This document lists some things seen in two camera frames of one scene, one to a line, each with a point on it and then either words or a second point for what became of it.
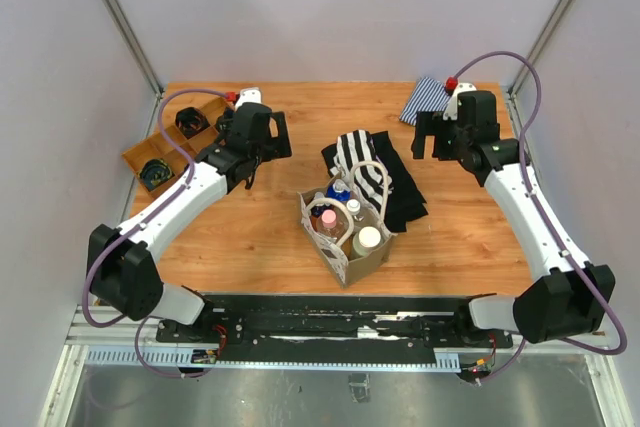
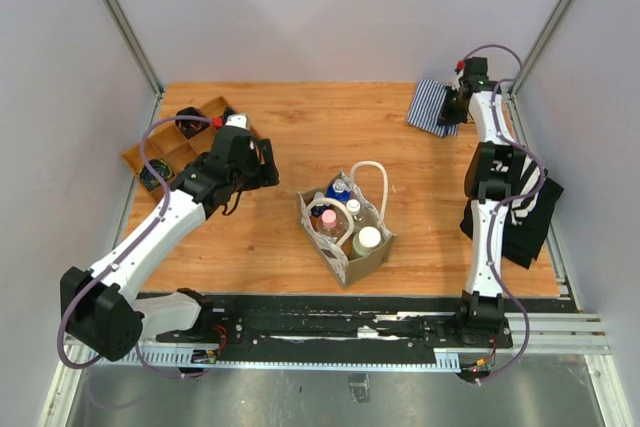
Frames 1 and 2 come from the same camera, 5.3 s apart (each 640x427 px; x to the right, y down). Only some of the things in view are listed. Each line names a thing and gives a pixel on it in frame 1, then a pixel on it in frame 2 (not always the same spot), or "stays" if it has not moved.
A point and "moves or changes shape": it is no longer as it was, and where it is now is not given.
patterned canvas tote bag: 343,224 stays
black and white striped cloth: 353,148 moves or changes shape
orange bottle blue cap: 316,213 stays
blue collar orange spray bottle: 339,190 stays
